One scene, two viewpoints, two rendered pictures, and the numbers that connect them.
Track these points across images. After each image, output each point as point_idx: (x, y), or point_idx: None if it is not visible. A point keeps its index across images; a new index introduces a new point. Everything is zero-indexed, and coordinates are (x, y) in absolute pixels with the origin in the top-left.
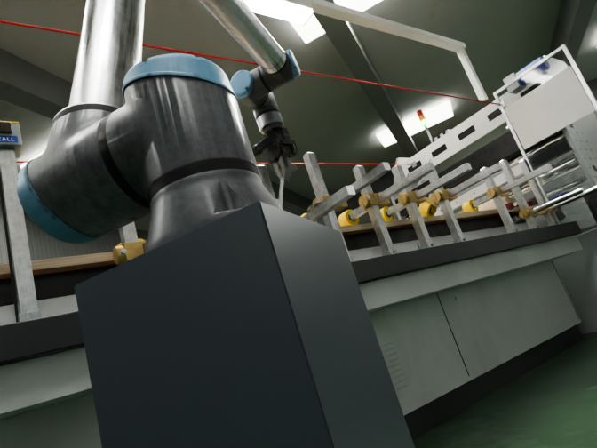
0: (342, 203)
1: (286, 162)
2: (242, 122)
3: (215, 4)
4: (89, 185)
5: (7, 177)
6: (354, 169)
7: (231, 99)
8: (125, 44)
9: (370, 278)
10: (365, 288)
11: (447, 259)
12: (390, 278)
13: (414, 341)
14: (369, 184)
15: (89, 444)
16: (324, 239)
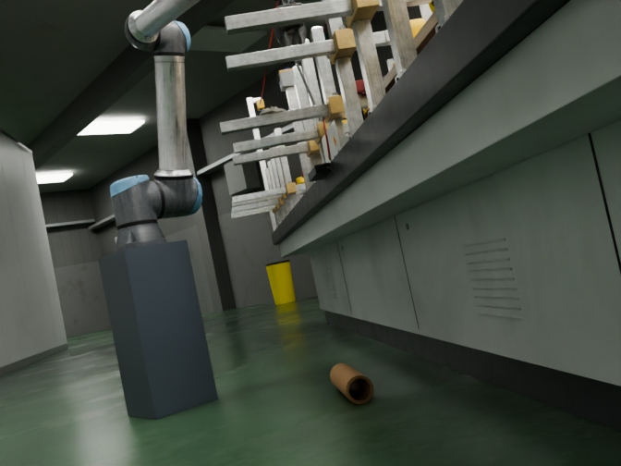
0: (242, 128)
1: (282, 43)
2: (115, 207)
3: (160, 29)
4: None
5: (289, 108)
6: None
7: (113, 200)
8: (157, 125)
9: (355, 167)
10: (371, 175)
11: (404, 115)
12: (383, 158)
13: (535, 249)
14: (270, 61)
15: (380, 254)
16: (115, 259)
